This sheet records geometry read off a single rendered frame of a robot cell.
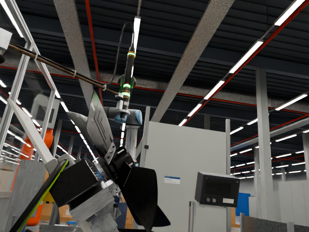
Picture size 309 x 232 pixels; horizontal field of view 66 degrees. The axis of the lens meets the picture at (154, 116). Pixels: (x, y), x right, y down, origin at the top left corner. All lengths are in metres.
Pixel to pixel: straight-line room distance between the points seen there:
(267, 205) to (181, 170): 4.90
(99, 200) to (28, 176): 0.35
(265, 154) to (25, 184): 7.31
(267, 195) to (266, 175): 0.56
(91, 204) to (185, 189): 2.41
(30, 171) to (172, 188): 2.26
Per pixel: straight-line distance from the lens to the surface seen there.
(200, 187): 1.64
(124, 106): 1.25
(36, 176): 1.04
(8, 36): 1.06
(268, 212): 7.76
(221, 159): 3.37
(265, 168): 7.83
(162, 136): 3.14
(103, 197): 0.80
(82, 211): 0.81
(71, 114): 1.22
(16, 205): 1.05
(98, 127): 0.90
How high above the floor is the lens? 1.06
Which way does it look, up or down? 19 degrees up
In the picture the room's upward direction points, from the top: 6 degrees clockwise
